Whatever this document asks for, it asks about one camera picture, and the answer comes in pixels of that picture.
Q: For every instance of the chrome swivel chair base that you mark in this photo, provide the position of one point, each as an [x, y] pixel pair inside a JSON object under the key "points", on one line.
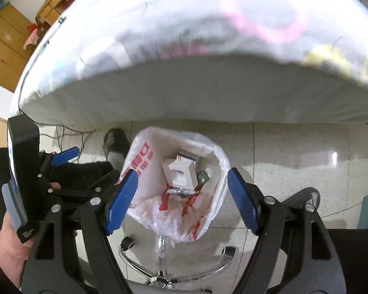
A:
{"points": [[161, 280]]}

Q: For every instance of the white box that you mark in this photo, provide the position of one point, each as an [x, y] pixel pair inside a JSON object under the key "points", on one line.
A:
{"points": [[179, 173]]}

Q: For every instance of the dark slipper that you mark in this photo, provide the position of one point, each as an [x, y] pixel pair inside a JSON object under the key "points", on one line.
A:
{"points": [[115, 141]]}

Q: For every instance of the white red-printed plastic bag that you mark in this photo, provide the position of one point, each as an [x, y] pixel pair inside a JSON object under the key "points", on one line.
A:
{"points": [[147, 196]]}

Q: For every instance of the dark wooden chair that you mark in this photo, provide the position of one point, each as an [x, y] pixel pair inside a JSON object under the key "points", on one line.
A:
{"points": [[38, 29]]}

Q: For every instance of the pink clothes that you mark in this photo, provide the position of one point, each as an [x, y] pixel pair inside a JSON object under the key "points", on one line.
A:
{"points": [[30, 38]]}

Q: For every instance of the person's left hand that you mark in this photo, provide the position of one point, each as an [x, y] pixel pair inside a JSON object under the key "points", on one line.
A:
{"points": [[9, 257]]}

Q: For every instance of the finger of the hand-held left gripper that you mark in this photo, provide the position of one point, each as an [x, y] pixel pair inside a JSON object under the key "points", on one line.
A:
{"points": [[105, 180], [66, 156]]}

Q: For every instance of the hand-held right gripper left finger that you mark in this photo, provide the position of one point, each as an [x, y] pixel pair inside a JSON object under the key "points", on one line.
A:
{"points": [[119, 199]]}

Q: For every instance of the teal packet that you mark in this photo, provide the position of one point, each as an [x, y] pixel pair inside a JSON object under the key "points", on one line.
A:
{"points": [[204, 178]]}

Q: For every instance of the person's left leg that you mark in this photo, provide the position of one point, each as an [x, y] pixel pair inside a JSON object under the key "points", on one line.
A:
{"points": [[79, 171]]}

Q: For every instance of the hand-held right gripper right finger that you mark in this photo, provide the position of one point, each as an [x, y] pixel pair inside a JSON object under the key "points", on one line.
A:
{"points": [[243, 199]]}

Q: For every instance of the yellow wooden wardrobe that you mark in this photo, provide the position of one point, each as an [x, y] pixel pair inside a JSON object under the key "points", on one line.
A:
{"points": [[6, 46]]}

